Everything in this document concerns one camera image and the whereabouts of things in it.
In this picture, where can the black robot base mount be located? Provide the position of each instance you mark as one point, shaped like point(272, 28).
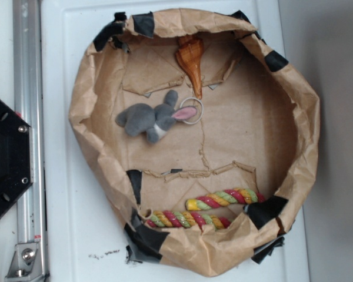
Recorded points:
point(15, 157)

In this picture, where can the aluminum extrusion rail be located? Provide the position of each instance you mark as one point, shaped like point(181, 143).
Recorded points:
point(31, 206)

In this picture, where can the metal corner bracket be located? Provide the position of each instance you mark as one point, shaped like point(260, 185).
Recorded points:
point(26, 263)

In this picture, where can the multicolor twisted rope toy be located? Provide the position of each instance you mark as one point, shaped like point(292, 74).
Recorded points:
point(194, 216)

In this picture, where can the gray plush bunny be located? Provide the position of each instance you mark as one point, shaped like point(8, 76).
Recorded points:
point(154, 122)

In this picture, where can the orange conch shell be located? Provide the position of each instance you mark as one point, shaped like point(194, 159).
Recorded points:
point(189, 54)

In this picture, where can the brown paper bag bin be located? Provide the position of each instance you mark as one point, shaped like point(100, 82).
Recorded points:
point(259, 130)

